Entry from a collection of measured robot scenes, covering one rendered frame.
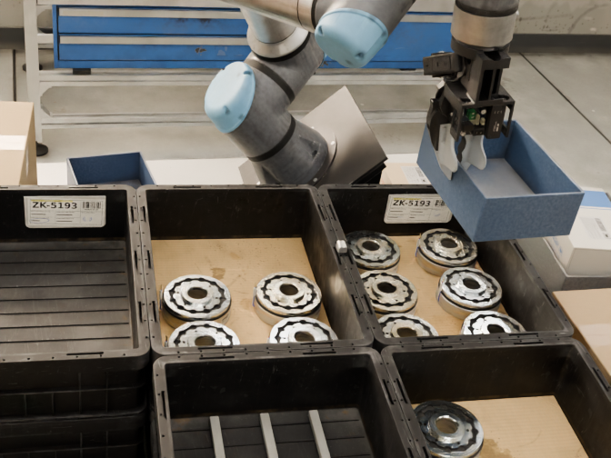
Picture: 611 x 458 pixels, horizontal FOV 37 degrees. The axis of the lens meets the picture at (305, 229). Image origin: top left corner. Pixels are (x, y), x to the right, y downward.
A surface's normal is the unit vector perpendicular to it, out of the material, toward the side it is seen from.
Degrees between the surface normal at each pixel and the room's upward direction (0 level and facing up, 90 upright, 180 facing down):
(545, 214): 90
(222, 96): 50
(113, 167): 90
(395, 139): 0
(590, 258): 90
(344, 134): 43
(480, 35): 93
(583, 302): 0
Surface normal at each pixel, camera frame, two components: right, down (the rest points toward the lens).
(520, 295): -0.97, 0.01
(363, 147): -0.57, -0.57
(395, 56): 0.26, 0.58
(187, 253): 0.12, -0.81
